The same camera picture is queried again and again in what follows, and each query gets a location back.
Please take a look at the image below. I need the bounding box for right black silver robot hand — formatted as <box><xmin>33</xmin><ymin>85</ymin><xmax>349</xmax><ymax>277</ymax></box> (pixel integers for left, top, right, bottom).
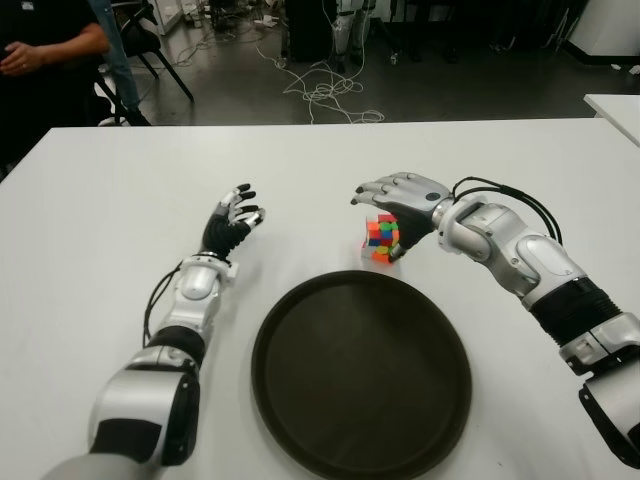
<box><xmin>349</xmin><ymin>172</ymin><xmax>456</xmax><ymax>264</ymax></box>

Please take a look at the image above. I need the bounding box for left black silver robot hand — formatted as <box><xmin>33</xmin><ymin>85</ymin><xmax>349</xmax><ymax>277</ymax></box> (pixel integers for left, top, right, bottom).
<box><xmin>201</xmin><ymin>183</ymin><xmax>267</xmax><ymax>260</ymax></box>

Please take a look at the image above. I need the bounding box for multicoloured Rubik's cube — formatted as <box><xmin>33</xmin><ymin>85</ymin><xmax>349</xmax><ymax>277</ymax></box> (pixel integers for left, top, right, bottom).
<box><xmin>360</xmin><ymin>213</ymin><xmax>401</xmax><ymax>265</ymax></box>

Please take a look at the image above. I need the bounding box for bare forearm of seated person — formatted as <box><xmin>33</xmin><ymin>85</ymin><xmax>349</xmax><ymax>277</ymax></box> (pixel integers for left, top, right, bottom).
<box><xmin>1</xmin><ymin>23</ymin><xmax>112</xmax><ymax>77</ymax></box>

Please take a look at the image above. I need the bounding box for dark brown round plate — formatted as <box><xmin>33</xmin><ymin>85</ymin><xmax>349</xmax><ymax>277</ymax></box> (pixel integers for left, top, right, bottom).
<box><xmin>250</xmin><ymin>269</ymin><xmax>474</xmax><ymax>480</ymax></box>

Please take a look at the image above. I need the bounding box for leg in blue jeans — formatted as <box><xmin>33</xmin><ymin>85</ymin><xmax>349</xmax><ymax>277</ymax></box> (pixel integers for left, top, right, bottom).
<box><xmin>89</xmin><ymin>0</ymin><xmax>151</xmax><ymax>126</ymax></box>

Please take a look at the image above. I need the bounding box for black folding chair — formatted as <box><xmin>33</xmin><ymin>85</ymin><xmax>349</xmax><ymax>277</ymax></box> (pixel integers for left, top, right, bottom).
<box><xmin>97</xmin><ymin>0</ymin><xmax>196</xmax><ymax>127</ymax></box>

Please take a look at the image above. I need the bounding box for seated person in black clothes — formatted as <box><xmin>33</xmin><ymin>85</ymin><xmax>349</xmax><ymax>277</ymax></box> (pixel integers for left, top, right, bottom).
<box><xmin>0</xmin><ymin>0</ymin><xmax>112</xmax><ymax>174</ymax></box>

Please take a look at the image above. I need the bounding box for white side table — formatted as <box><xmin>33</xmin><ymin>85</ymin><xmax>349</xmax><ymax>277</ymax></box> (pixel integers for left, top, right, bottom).
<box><xmin>583</xmin><ymin>93</ymin><xmax>640</xmax><ymax>151</ymax></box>

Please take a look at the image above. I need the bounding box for white glass display cabinet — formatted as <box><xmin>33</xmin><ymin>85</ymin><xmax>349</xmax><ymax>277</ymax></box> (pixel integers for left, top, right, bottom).
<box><xmin>148</xmin><ymin>0</ymin><xmax>184</xmax><ymax>37</ymax></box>

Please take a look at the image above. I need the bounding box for white cabinet with black base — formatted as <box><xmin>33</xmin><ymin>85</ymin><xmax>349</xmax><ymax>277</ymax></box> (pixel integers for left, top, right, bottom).
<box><xmin>567</xmin><ymin>0</ymin><xmax>640</xmax><ymax>66</ymax></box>

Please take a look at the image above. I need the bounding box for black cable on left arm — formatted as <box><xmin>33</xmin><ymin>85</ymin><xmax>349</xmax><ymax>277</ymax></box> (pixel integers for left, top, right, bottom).
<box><xmin>143</xmin><ymin>259</ymin><xmax>184</xmax><ymax>351</ymax></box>

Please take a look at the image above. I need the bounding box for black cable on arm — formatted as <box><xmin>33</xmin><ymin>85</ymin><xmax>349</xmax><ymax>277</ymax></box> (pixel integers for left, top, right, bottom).
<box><xmin>143</xmin><ymin>259</ymin><xmax>184</xmax><ymax>351</ymax></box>
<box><xmin>452</xmin><ymin>175</ymin><xmax>565</xmax><ymax>246</ymax></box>

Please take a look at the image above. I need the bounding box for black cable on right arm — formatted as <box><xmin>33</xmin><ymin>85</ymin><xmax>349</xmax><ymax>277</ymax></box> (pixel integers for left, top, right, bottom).
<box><xmin>452</xmin><ymin>175</ymin><xmax>565</xmax><ymax>246</ymax></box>

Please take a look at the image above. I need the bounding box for tangled white floor cable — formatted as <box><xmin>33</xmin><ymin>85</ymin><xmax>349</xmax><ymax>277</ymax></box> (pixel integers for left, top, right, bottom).
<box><xmin>254</xmin><ymin>39</ymin><xmax>386</xmax><ymax>125</ymax></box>

